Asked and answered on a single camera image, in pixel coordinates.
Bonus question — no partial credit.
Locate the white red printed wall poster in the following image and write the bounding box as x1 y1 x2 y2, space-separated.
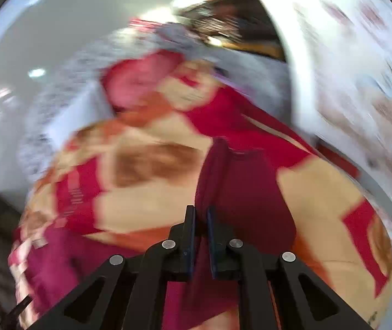
244 0 392 227

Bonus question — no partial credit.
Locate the grey floral quilt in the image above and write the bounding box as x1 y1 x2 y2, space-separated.
17 21 291 179

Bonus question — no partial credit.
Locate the red orange printed blanket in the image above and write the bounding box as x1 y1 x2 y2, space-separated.
9 58 392 330

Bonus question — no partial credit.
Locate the white pillow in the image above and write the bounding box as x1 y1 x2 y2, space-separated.
43 82 114 138

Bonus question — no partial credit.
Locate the dark wooden shelf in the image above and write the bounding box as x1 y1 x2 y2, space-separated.
173 0 286 61

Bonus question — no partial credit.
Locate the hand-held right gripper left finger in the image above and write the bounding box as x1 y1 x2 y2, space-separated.
36 205 196 330

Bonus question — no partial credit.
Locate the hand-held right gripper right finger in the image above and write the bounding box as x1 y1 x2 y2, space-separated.
207 207 375 330

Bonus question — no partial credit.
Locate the red heart pillow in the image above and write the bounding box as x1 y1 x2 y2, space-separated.
101 50 183 111

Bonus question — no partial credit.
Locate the dark red garment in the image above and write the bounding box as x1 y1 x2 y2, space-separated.
163 137 298 330

